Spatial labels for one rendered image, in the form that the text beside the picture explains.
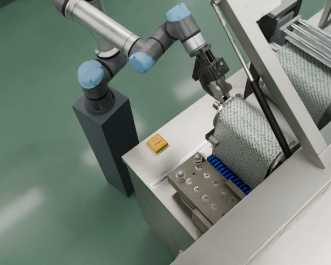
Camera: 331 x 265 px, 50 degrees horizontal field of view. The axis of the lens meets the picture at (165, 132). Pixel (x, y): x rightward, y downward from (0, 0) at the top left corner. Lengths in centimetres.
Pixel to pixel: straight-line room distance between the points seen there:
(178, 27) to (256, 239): 76
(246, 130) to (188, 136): 49
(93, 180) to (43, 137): 56
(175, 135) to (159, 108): 122
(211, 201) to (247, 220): 68
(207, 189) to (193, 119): 43
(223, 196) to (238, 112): 33
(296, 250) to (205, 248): 31
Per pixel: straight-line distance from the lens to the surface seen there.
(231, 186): 134
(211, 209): 132
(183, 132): 161
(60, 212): 254
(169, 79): 299
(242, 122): 117
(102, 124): 168
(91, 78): 156
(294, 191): 69
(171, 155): 155
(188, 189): 134
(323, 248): 90
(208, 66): 118
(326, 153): 72
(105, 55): 161
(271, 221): 66
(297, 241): 89
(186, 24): 119
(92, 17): 128
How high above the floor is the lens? 227
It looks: 58 degrees down
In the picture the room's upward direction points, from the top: 6 degrees counter-clockwise
